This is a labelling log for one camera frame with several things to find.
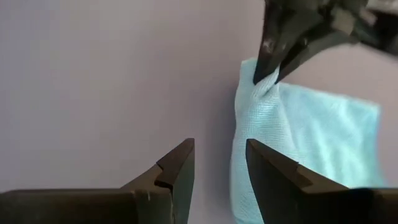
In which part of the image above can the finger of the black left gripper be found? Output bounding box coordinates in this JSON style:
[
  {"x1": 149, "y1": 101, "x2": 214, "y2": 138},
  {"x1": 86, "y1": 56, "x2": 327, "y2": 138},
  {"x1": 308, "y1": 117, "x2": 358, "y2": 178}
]
[
  {"x1": 253, "y1": 0, "x2": 324, "y2": 85},
  {"x1": 275, "y1": 30, "x2": 358, "y2": 84}
]

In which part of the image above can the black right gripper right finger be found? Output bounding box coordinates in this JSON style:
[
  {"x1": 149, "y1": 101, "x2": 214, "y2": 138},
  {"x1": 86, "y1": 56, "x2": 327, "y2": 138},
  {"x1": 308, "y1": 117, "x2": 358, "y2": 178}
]
[{"x1": 246, "y1": 139, "x2": 398, "y2": 224}]

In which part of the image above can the light blue microfiber towel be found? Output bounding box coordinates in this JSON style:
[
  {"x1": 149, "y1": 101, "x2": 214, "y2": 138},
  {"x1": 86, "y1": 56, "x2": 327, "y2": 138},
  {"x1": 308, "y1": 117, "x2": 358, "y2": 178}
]
[{"x1": 229, "y1": 57, "x2": 387, "y2": 224}]

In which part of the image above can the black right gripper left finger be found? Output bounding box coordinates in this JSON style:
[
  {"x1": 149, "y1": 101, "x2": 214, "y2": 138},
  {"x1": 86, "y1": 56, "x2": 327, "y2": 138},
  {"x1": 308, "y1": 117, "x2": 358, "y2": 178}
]
[{"x1": 0, "y1": 138, "x2": 195, "y2": 224}]

